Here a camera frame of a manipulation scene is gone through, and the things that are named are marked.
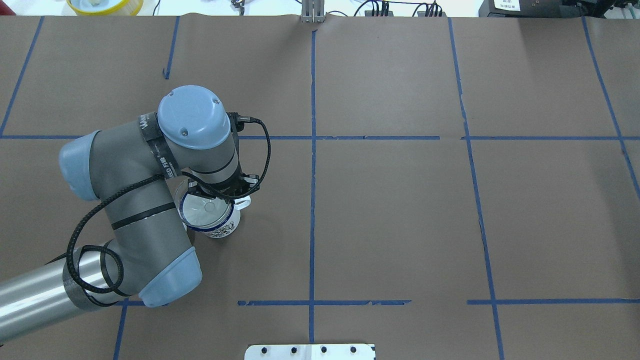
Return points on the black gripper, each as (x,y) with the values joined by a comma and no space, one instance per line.
(223,190)

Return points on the clear glass funnel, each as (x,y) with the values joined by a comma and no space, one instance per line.
(198,211)

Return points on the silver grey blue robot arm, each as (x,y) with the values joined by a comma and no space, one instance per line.
(134,242)

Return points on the white enamel mug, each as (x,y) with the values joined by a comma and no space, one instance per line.
(228,228)

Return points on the brown paper table cover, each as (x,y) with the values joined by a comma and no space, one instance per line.
(448,189)

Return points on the far orange black connector box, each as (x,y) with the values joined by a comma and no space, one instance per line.
(379,9)

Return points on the orange black connector box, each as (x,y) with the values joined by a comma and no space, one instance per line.
(379,9)
(429,10)

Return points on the yellow white tape roll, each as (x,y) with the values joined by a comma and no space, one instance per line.
(105,7)

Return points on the near orange black connector box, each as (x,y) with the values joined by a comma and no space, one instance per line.
(429,10)

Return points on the black computer box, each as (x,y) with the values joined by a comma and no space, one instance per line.
(550,9)

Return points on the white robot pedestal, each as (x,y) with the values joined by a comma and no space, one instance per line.
(322,351)

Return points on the aluminium frame post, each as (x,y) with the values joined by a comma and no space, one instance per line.
(312,11)

